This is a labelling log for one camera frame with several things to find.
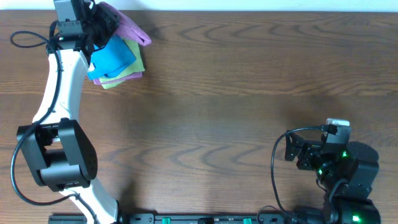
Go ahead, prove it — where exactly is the purple microfiber cloth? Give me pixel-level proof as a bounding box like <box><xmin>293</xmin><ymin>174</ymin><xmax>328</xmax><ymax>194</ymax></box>
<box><xmin>99</xmin><ymin>2</ymin><xmax>152</xmax><ymax>46</ymax></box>

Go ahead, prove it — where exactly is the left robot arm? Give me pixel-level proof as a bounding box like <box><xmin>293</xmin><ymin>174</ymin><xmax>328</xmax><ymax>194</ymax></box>
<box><xmin>15</xmin><ymin>0</ymin><xmax>122</xmax><ymax>223</ymax></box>

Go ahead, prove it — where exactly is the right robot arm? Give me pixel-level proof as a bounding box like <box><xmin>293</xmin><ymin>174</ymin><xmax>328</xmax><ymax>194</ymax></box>
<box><xmin>285</xmin><ymin>134</ymin><xmax>381</xmax><ymax>224</ymax></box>

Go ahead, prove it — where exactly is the blue folded cloth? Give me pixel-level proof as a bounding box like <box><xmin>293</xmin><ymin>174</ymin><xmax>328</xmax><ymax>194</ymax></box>
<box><xmin>88</xmin><ymin>35</ymin><xmax>135</xmax><ymax>80</ymax></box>

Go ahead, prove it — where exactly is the green folded cloth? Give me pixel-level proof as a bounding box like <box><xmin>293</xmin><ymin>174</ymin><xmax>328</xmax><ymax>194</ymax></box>
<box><xmin>99</xmin><ymin>39</ymin><xmax>145</xmax><ymax>90</ymax></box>

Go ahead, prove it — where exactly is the pink folded cloth in stack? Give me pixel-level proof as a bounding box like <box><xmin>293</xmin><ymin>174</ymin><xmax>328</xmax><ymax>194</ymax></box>
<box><xmin>93</xmin><ymin>72</ymin><xmax>143</xmax><ymax>85</ymax></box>

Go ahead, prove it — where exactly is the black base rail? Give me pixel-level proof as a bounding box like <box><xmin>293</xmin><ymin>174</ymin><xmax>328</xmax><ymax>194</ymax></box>
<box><xmin>48</xmin><ymin>213</ymin><xmax>299</xmax><ymax>224</ymax></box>

